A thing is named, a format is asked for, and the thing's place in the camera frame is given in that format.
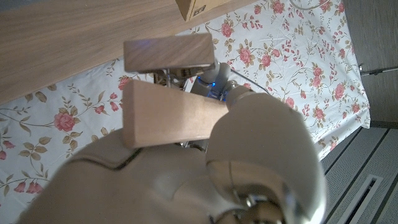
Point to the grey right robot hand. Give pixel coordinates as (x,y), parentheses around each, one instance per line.
(264,140)

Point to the wooden stick with metal brackets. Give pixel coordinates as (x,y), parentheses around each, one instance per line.
(161,112)

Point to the brown cardboard package box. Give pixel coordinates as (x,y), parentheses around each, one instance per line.
(189,7)

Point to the floral printed backdrop cloth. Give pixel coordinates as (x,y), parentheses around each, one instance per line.
(280,46)

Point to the ceiling air vent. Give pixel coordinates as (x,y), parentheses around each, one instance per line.
(360,199)

